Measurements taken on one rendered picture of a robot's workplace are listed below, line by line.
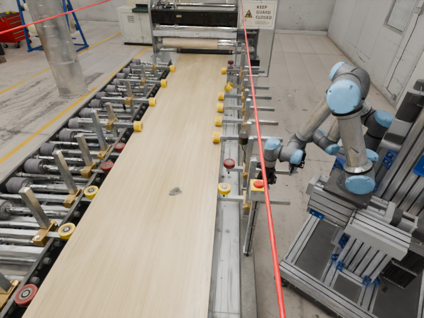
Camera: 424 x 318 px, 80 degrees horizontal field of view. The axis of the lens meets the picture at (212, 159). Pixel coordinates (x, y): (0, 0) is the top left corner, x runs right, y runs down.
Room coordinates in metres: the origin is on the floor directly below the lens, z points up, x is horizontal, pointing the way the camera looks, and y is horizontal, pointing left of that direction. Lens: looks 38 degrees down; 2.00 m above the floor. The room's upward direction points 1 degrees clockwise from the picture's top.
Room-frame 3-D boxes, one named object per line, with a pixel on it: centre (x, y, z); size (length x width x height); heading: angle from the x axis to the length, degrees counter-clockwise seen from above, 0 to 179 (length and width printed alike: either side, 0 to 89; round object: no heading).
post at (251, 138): (1.33, -0.24, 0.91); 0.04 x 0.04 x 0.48; 86
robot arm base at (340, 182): (1.02, -0.76, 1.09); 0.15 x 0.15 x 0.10
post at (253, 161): (1.08, -0.22, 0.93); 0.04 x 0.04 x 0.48; 86
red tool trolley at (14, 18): (7.73, 5.64, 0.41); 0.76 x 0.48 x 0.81; 179
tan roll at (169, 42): (3.96, 0.14, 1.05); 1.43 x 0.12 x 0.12; 86
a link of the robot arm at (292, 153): (1.06, -0.41, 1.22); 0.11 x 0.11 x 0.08; 63
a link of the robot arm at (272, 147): (1.09, -0.32, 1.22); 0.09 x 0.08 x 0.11; 63
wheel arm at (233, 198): (1.11, -0.28, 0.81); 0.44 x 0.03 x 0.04; 86
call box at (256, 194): (0.82, -0.21, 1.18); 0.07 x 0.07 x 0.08; 86
